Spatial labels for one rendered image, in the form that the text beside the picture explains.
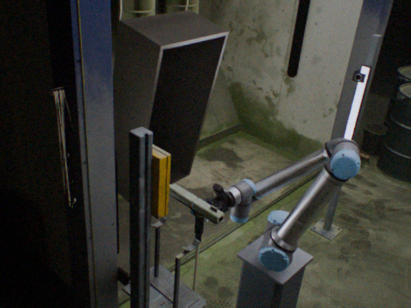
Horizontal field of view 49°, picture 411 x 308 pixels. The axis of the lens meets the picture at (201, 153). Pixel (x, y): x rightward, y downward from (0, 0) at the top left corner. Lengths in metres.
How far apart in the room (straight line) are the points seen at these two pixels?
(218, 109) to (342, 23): 1.60
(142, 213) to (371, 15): 3.02
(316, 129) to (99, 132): 2.96
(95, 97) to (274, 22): 2.98
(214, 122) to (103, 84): 3.04
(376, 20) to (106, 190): 2.80
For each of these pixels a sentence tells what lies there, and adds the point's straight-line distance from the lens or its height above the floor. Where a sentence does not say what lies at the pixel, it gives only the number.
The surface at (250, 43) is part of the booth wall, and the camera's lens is 4.85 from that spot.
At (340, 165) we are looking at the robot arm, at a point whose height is 1.40.
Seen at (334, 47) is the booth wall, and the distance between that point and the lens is 4.33.
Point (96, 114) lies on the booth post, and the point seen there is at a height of 1.50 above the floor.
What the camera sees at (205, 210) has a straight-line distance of 1.88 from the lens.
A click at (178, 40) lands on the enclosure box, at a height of 1.64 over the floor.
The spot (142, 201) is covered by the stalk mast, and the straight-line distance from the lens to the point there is 1.59.
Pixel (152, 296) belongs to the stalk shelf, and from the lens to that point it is 2.07.
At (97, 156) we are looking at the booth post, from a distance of 2.06.
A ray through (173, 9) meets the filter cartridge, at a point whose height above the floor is 1.46.
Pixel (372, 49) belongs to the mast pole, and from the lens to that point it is 3.28.
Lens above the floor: 2.30
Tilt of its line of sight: 29 degrees down
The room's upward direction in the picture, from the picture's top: 5 degrees clockwise
